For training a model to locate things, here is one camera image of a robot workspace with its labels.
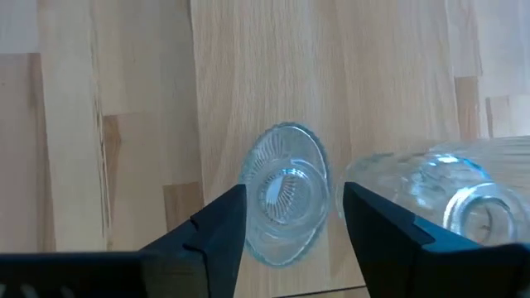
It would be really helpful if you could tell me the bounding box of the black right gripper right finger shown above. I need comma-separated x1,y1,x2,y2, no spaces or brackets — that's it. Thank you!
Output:
342,180,530,298

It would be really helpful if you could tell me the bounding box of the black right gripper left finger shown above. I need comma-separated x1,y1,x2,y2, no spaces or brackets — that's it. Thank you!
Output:
0,184,248,298

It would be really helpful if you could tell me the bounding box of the tall clear ribbed glass vase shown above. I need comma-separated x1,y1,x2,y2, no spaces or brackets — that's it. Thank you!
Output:
335,135,530,248

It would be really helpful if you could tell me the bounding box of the wooden shelf black metal frame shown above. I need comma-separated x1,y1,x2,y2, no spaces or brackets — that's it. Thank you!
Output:
0,0,530,297

